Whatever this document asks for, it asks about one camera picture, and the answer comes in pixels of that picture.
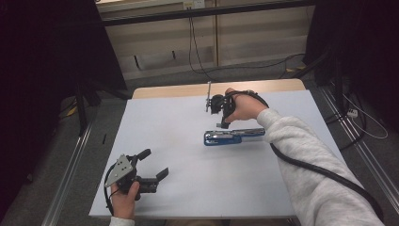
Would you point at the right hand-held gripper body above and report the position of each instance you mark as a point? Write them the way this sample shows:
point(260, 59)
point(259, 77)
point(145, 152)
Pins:
point(221, 103)

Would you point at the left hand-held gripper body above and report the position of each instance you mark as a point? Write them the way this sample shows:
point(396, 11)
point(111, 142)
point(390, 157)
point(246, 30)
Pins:
point(120, 171)

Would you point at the blue and silver stapler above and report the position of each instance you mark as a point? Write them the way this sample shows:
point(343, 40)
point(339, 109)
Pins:
point(219, 139)

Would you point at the person's right hand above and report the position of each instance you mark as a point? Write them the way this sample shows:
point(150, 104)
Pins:
point(247, 108)

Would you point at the person's left hand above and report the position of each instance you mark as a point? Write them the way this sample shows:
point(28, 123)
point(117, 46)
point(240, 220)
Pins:
point(124, 202)

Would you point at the white table cover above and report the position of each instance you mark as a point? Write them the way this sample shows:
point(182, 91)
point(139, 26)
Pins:
point(175, 125)

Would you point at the black metal stand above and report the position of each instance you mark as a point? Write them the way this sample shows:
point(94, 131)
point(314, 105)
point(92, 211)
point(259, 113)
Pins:
point(338, 84)
point(82, 109)

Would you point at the black horizontal bar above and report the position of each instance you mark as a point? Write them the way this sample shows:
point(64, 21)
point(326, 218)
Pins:
point(188, 14)

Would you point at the white power strip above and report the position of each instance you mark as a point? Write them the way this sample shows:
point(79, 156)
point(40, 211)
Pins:
point(352, 113)

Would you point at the black curtain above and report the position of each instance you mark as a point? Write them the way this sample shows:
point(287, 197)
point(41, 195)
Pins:
point(37, 62)
point(370, 47)

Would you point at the aluminium floor rail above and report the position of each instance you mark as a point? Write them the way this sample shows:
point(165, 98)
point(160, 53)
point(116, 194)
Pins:
point(67, 179)
point(360, 147)

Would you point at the white wall socket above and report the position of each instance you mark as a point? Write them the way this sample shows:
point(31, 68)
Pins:
point(194, 4)

